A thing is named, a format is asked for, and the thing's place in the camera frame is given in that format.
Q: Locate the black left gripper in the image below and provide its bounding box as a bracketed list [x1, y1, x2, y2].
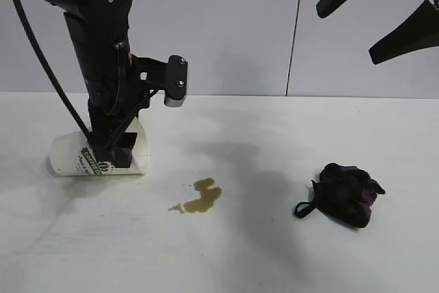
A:
[87, 66, 154, 169]

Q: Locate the white paper coffee cup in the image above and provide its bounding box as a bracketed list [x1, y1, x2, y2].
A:
[49, 118, 152, 178]

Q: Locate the dark purple cloth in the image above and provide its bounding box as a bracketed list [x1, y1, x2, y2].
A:
[294, 161, 387, 229]

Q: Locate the brown coffee spill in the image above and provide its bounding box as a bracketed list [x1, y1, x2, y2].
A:
[167, 177, 223, 215]

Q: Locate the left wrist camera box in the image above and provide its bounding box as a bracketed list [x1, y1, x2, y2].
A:
[130, 54, 190, 107]

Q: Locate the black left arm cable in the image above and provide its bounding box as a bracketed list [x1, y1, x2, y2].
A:
[0, 0, 95, 146]

